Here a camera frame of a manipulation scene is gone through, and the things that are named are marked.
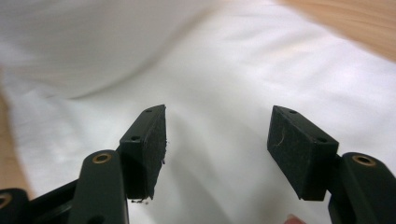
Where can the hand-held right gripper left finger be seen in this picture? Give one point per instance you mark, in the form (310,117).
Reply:
(143,155)

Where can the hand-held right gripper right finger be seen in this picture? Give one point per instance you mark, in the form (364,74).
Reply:
(302,152)

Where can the white dress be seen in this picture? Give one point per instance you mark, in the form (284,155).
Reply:
(218,77)

